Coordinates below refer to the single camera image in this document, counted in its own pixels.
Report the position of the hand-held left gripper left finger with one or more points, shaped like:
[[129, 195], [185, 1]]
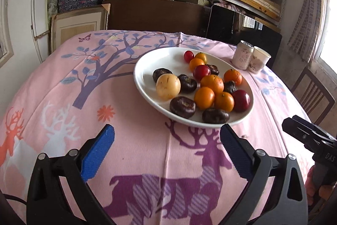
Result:
[[97, 153]]

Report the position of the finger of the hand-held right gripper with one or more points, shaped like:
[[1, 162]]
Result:
[[297, 130], [305, 121]]

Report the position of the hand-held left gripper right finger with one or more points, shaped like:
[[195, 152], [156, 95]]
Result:
[[235, 153]]

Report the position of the dark water chestnut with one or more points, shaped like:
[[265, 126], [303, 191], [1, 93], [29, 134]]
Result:
[[162, 74], [187, 82], [229, 87], [213, 69], [215, 115], [182, 107]]

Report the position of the smooth orange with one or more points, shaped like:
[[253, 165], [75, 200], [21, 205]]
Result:
[[196, 64], [224, 101], [204, 98]]

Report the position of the medium red plum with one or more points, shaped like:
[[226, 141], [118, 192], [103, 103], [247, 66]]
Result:
[[241, 100]]

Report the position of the large rough orange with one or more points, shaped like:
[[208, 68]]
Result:
[[212, 84]]

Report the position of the rough mandarin with stem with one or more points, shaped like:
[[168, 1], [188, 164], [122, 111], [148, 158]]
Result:
[[233, 76]]

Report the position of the large red plum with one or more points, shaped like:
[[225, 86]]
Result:
[[201, 73]]

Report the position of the yellow plum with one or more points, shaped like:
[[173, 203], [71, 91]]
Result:
[[168, 86]]

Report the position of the small yellowish orange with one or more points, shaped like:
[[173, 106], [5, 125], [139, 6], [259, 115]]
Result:
[[201, 56]]

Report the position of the small red plum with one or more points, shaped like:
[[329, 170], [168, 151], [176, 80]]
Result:
[[188, 55]]

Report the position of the white oval plate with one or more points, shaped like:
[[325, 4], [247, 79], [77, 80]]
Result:
[[158, 61]]

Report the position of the person's right hand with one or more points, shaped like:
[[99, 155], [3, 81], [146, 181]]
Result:
[[312, 185]]

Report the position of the dark wooden chair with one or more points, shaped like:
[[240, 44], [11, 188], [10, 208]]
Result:
[[313, 93]]

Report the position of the pink deer print tablecloth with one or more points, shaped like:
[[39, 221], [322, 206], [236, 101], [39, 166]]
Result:
[[118, 98]]

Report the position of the white paper cup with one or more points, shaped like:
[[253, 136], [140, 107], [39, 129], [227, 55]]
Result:
[[259, 60]]

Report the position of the pale drink can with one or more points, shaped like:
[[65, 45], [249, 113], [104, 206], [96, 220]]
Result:
[[242, 56]]

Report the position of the bright side window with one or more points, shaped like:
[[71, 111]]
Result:
[[330, 30]]

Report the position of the brick pattern curtain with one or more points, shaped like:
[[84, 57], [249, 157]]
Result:
[[308, 16]]

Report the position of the glossy black panel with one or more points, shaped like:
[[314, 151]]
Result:
[[223, 24]]

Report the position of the white leaning board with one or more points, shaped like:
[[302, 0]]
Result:
[[39, 3]]

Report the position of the leaning picture frame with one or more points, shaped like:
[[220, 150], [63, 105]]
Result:
[[79, 27]]

